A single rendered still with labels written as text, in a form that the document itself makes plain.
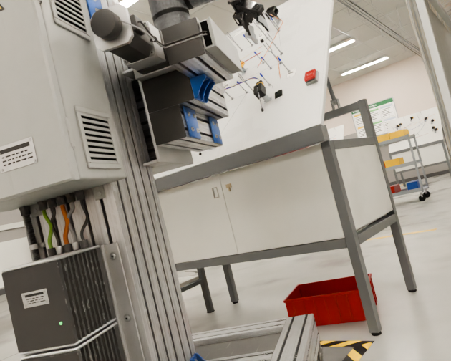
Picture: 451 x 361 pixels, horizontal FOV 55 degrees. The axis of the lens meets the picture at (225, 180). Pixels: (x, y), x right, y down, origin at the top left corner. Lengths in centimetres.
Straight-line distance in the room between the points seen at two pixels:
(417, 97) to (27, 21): 1257
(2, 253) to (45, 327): 360
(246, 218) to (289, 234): 23
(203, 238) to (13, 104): 149
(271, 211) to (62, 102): 128
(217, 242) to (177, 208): 31
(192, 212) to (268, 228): 45
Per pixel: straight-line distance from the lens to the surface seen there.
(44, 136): 89
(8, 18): 98
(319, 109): 186
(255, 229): 204
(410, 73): 1330
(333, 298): 211
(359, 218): 193
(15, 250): 461
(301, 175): 188
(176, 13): 141
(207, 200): 218
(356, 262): 186
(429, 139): 1084
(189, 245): 232
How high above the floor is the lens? 65
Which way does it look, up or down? 3 degrees up
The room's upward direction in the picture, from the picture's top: 14 degrees counter-clockwise
